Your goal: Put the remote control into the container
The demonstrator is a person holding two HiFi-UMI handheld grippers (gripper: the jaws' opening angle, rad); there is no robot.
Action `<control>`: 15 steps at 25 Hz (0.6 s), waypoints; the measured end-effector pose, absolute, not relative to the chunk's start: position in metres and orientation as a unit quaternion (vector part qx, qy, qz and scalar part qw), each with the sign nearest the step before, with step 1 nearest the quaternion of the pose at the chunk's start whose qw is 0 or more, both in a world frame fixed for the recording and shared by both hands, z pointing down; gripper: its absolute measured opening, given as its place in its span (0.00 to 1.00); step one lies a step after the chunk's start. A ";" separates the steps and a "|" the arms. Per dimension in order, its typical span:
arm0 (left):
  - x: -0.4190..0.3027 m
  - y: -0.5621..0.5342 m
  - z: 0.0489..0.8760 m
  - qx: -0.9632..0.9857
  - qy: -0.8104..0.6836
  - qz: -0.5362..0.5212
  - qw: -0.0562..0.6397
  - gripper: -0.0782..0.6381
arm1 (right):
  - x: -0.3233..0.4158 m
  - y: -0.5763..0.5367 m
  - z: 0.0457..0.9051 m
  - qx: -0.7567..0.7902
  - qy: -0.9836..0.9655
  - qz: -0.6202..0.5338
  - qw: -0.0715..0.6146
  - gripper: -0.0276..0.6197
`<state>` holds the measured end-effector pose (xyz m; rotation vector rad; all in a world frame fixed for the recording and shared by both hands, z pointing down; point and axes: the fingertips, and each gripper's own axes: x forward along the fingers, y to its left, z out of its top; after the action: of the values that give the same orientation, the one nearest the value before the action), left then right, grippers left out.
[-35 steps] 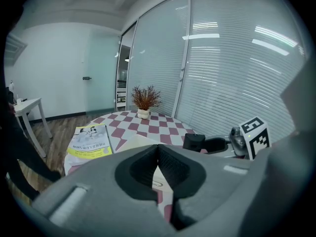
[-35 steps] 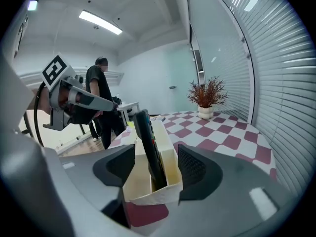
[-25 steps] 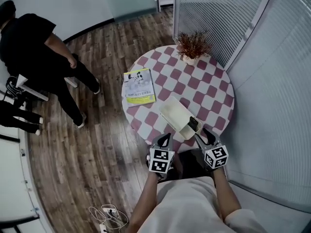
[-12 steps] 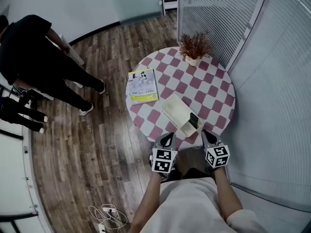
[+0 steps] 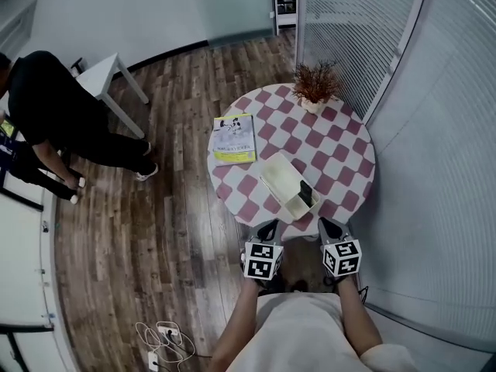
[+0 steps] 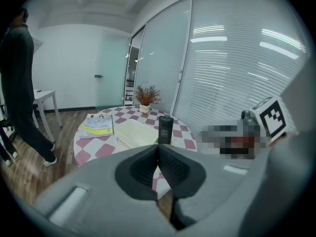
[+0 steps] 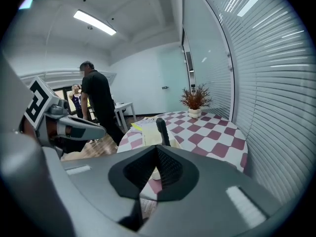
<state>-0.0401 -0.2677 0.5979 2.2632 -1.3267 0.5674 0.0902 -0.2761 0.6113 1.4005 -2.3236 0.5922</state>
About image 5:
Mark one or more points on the display screen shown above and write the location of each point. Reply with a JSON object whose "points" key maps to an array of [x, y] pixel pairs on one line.
{"points": [[7, 127]]}

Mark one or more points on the pink checkered tablecloth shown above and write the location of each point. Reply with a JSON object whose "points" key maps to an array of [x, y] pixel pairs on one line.
{"points": [[333, 149]]}

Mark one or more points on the person's right forearm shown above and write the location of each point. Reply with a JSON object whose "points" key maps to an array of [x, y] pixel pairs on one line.
{"points": [[357, 316]]}

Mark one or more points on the white power strip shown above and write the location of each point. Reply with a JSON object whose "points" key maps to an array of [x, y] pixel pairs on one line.
{"points": [[152, 360], [168, 328]]}

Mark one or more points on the white rectangular container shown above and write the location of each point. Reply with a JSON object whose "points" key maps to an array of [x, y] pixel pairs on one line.
{"points": [[283, 180]]}

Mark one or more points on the yellow and white book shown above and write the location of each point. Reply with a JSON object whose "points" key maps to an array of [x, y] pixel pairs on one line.
{"points": [[234, 139]]}

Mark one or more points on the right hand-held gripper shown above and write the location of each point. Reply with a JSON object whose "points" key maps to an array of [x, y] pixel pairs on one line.
{"points": [[342, 259]]}

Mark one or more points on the person's white shirt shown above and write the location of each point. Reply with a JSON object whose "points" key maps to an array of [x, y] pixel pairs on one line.
{"points": [[302, 335]]}

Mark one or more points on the person's left forearm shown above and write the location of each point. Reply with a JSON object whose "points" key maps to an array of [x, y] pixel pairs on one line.
{"points": [[236, 328]]}

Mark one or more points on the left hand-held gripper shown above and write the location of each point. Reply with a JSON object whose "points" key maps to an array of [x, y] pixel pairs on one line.
{"points": [[262, 261]]}

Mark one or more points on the brown potted plant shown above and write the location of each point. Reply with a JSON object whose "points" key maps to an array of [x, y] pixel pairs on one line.
{"points": [[315, 85]]}

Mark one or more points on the white cabinet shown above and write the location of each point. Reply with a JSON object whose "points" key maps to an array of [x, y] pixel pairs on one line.
{"points": [[23, 269]]}

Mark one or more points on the black remote control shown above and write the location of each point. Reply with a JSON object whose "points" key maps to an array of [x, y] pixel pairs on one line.
{"points": [[306, 192]]}

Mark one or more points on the small white table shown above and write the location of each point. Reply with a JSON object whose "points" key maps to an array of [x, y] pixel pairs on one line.
{"points": [[101, 76]]}

